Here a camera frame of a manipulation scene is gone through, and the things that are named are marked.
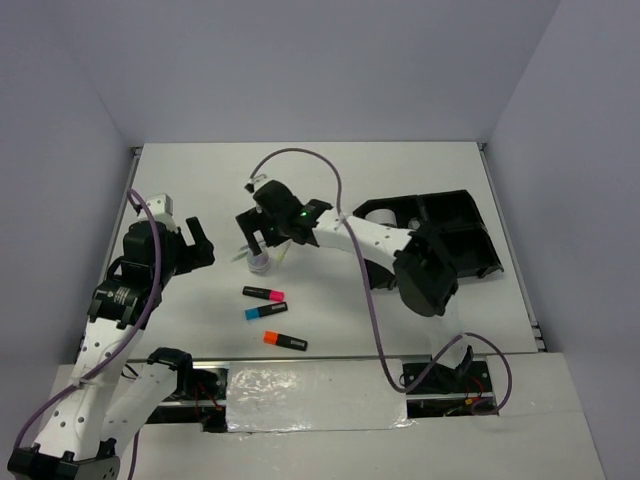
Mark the orange highlighter marker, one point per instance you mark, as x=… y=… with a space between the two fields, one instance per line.
x=285 y=341

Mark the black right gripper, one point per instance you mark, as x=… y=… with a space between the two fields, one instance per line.
x=254 y=220

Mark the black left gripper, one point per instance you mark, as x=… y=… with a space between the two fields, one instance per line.
x=195 y=255

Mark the clear paperclip jar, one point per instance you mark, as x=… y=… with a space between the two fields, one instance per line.
x=258 y=263

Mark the green pen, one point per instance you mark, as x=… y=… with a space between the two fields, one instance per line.
x=239 y=256

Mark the pink highlighter marker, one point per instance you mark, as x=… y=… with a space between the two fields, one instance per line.
x=263 y=293

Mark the small clear tape roll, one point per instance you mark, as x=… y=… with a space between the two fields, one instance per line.
x=414 y=224

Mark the silver foil sheet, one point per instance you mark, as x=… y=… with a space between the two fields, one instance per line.
x=309 y=396

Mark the blue highlighter marker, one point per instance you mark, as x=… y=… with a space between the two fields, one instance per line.
x=265 y=310

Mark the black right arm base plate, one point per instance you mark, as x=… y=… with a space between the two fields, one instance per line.
x=442 y=383

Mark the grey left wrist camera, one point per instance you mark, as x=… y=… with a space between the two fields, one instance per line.
x=160 y=205

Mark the large white tape roll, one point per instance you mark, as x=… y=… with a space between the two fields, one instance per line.
x=384 y=217

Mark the yellow pen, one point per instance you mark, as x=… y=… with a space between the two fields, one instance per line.
x=282 y=253

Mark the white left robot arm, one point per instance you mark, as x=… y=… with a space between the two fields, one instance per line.
x=89 y=429

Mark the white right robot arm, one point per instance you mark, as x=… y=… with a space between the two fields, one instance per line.
x=425 y=276

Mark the black compartment organizer tray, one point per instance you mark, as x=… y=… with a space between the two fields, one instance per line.
x=456 y=216

